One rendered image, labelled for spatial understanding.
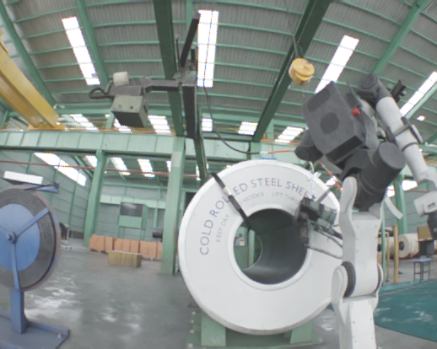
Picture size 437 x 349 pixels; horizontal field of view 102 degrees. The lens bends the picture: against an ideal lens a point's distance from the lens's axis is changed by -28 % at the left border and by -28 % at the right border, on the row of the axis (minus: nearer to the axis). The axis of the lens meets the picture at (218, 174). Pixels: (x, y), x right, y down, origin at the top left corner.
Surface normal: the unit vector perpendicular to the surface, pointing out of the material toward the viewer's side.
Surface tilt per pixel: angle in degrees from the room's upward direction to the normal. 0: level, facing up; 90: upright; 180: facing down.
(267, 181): 90
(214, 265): 90
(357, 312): 68
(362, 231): 94
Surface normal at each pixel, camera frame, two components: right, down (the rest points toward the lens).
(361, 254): -0.02, -0.24
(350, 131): -0.82, -0.13
